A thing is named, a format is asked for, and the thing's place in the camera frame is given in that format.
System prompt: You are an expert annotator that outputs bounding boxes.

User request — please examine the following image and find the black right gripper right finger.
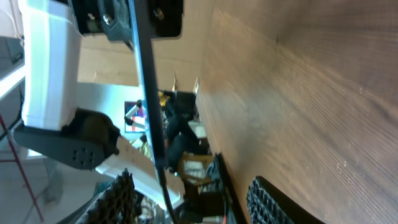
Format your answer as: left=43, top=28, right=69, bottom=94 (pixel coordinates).
left=246, top=175, right=323, bottom=224

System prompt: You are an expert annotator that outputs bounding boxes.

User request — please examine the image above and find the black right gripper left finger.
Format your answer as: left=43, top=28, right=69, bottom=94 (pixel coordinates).
left=76, top=169, right=135, bottom=224

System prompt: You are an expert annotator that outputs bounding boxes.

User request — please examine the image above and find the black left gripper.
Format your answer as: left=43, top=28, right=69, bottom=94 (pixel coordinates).
left=67, top=0, right=183, bottom=49

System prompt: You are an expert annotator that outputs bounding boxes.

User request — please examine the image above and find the blue Galaxy smartphone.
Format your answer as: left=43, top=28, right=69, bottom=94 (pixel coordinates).
left=128, top=0, right=167, bottom=169

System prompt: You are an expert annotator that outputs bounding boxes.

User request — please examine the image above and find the black USB charging cable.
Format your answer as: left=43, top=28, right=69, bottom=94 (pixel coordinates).
left=157, top=166, right=180, bottom=224

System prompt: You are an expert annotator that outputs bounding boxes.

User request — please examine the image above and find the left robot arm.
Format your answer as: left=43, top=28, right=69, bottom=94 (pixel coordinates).
left=14, top=1, right=185, bottom=210

